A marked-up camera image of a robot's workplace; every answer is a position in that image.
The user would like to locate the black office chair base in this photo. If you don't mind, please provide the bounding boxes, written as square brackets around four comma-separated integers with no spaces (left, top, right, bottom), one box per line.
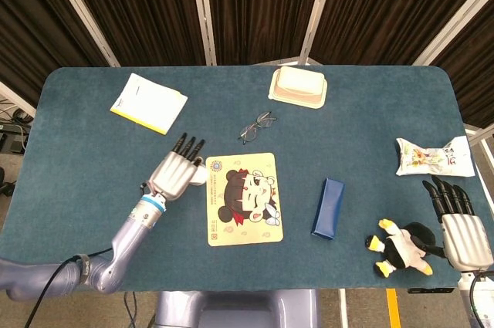
[0,167,16,197]

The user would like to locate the dark pleated screen panel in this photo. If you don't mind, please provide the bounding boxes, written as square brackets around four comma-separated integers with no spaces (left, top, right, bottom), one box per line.
[412,0,494,130]
[0,0,120,109]
[188,0,337,66]
[299,0,494,66]
[42,0,217,69]

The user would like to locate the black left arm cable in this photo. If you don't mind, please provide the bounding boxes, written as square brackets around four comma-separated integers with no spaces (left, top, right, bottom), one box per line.
[23,249,113,328]

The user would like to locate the blue glasses case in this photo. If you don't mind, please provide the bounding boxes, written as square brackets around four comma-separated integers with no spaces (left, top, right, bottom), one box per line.
[310,177,346,242]

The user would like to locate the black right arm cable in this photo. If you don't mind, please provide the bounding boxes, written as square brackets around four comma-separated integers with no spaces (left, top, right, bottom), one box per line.
[465,272,494,323]

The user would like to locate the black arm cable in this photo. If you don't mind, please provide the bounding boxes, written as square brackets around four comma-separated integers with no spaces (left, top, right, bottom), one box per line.
[465,272,494,323]
[23,249,113,328]

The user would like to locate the purple-grey robot torso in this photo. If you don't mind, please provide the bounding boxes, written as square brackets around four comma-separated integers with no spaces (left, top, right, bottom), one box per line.
[154,289,321,328]

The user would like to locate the white notebook with yellow spine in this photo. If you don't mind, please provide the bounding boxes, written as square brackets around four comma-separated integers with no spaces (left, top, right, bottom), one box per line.
[110,73,189,137]

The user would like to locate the cream plastic lunch box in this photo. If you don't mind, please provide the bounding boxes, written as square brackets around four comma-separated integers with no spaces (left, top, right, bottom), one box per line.
[267,66,329,110]

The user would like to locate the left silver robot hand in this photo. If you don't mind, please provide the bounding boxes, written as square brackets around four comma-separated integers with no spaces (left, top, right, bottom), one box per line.
[147,132,206,202]

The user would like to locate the black white plush penguin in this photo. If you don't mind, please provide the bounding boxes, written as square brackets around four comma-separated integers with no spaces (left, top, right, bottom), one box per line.
[364,218,447,279]

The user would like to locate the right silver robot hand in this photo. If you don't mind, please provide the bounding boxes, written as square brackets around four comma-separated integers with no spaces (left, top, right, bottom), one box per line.
[422,174,494,272]

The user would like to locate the white printed snack bag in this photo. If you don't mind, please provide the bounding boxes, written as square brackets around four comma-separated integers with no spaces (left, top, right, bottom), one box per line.
[394,135,476,178]

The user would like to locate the black-rimmed eyeglasses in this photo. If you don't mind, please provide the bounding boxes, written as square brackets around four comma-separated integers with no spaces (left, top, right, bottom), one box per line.
[237,110,278,146]

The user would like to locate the cartoon girl mouse pad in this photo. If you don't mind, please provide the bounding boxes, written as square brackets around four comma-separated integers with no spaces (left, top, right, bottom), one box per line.
[205,152,285,247]

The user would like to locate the black table control box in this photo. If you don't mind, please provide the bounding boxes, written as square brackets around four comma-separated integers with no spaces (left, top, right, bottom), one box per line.
[408,286,457,295]

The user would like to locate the white computer mouse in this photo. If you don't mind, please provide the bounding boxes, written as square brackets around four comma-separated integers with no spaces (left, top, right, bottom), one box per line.
[188,156,208,187]

